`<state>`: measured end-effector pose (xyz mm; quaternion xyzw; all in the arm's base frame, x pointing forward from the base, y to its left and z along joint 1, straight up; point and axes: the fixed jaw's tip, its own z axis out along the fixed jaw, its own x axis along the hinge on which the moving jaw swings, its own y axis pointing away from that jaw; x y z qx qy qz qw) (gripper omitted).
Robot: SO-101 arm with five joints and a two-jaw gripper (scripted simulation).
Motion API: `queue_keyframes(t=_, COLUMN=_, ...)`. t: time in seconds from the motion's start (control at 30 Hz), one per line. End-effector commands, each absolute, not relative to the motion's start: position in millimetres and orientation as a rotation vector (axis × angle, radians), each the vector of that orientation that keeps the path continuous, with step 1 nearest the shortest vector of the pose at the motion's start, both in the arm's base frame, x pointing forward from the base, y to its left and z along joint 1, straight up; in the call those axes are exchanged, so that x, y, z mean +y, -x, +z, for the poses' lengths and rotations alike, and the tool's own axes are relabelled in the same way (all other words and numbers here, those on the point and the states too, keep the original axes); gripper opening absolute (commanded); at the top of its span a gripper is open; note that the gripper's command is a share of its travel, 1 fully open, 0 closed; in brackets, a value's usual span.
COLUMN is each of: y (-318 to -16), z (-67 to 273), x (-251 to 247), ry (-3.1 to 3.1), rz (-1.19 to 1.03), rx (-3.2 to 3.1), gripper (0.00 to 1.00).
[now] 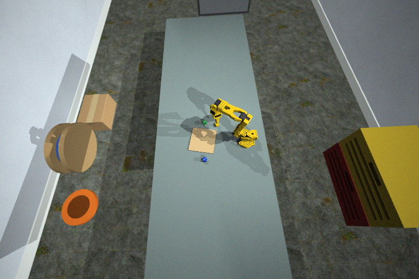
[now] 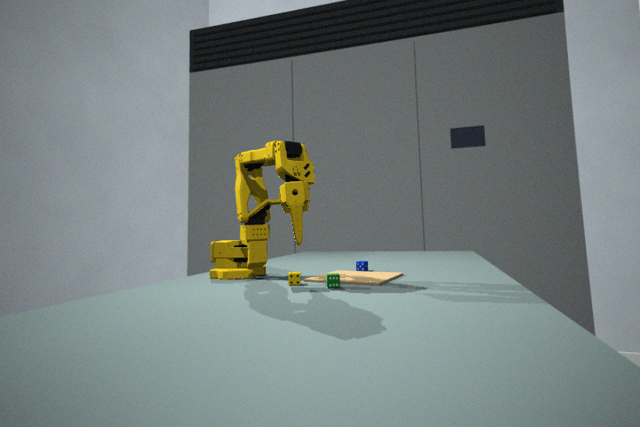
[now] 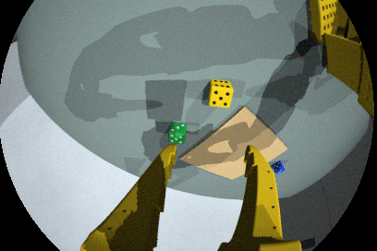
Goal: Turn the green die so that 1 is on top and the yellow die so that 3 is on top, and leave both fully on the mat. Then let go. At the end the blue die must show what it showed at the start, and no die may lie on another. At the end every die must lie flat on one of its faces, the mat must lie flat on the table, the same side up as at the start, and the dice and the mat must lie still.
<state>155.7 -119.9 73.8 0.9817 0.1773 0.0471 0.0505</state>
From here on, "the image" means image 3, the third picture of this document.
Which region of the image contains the blue die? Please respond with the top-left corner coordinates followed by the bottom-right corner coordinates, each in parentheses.
top-left (273, 161), bottom-right (285, 174)

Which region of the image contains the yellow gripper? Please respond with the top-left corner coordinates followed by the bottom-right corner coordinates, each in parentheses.
top-left (80, 144), bottom-right (302, 251)

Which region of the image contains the beige mat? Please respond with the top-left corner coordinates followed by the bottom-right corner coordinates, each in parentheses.
top-left (180, 105), bottom-right (287, 180)

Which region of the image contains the green die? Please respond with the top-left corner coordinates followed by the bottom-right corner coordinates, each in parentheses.
top-left (168, 122), bottom-right (187, 145)

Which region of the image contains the yellow die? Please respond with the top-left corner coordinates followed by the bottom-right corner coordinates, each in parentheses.
top-left (209, 79), bottom-right (234, 108)

